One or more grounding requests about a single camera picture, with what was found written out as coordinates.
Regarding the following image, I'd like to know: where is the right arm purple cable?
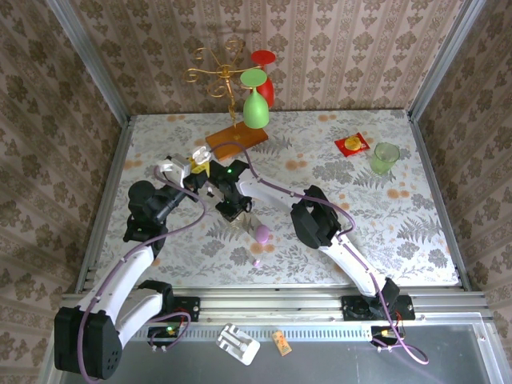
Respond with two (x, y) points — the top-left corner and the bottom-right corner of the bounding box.
(210, 142), (431, 367)

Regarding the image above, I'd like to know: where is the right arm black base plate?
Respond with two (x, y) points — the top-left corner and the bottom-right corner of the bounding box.
(342, 294), (417, 322)

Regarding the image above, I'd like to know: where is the small orange packet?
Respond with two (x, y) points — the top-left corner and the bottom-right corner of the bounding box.
(271, 330), (293, 357)

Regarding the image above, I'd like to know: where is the red snack packet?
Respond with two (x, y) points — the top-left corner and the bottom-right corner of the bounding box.
(334, 131), (373, 157)

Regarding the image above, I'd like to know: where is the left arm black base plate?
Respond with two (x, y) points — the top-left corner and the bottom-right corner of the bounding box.
(135, 296), (201, 323)

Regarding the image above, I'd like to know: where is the aluminium table side rail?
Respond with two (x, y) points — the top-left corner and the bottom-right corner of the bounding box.
(406, 111), (471, 291)
(75, 115), (135, 293)

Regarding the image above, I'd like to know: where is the red wine glass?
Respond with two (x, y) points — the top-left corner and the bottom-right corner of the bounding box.
(250, 50), (278, 109)

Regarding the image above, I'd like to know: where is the floral tablecloth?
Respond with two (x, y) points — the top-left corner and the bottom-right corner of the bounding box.
(98, 110), (461, 287)

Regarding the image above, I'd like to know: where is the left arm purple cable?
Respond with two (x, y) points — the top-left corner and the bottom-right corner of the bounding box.
(78, 163), (209, 384)

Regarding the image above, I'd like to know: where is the white plastic bracket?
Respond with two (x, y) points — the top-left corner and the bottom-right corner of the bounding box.
(215, 322), (261, 366)

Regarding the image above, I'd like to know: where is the white earbud charging case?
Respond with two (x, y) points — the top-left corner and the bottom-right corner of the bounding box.
(190, 146), (213, 164)

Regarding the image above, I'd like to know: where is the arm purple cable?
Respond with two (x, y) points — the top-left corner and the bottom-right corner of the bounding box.
(78, 163), (209, 384)
(210, 142), (431, 367)

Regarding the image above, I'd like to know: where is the gold glass rack wooden base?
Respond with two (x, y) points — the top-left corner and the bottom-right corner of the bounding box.
(182, 38), (270, 162)

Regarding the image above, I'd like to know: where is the grey slotted cable duct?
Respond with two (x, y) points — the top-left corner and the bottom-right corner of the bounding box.
(70, 324), (373, 341)

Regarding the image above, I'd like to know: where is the green transparent plastic cup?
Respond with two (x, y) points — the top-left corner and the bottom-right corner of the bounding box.
(370, 142), (401, 176)

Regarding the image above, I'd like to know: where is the aluminium frame post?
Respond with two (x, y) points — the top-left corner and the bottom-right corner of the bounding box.
(46, 0), (133, 125)
(407, 0), (487, 121)

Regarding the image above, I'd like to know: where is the green wine glass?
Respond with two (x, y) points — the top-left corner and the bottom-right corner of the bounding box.
(238, 68), (270, 130)

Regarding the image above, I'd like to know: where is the aluminium mounting rail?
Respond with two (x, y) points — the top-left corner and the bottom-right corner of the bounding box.
(55, 290), (493, 325)

